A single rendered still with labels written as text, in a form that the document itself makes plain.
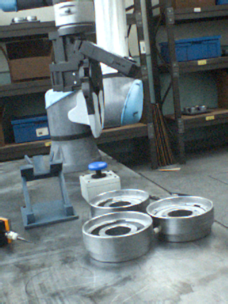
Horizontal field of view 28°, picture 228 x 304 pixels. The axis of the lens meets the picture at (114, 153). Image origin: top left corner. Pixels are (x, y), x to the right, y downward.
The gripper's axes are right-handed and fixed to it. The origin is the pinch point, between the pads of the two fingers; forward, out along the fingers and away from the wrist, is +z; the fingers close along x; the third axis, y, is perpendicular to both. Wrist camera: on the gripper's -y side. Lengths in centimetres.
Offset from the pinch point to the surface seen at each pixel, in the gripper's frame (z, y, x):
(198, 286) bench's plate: 14.8, -20.9, 33.6
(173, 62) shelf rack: -7, 35, -355
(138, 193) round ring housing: 11.2, -8.0, 6.4
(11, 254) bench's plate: 14.7, 8.9, 25.0
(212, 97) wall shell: 37, 7, -442
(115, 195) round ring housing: 11.5, -3.3, 6.1
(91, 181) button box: 10.2, 3.1, 0.3
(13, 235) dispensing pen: 12.3, 9.0, 23.1
